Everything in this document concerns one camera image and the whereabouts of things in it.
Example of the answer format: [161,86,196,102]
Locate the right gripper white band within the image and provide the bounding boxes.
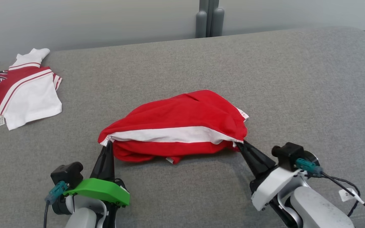
[236,141,307,212]

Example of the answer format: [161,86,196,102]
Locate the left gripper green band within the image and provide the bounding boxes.
[64,142,130,208]

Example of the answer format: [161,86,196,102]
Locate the red shorts with white stripe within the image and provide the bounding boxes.
[98,90,249,164]

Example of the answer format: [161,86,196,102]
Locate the red and white jersey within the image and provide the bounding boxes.
[0,48,63,131]

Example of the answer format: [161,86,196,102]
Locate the teal right camera connector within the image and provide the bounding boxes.
[296,158,323,177]

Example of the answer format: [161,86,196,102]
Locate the teal camera connector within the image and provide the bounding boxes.
[296,158,323,177]
[45,181,68,205]

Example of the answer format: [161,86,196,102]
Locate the teal left camera connector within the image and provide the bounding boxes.
[45,181,68,205]

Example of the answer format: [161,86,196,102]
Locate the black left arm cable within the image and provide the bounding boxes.
[43,203,50,228]

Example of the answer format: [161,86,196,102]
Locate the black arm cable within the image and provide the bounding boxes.
[43,203,50,228]
[321,173,365,228]

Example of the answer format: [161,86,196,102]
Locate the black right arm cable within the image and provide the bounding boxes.
[321,173,365,228]

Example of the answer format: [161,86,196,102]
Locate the white cable tag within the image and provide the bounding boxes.
[339,188,360,203]

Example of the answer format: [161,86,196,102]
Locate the grey partition post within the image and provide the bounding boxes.
[196,0,225,38]

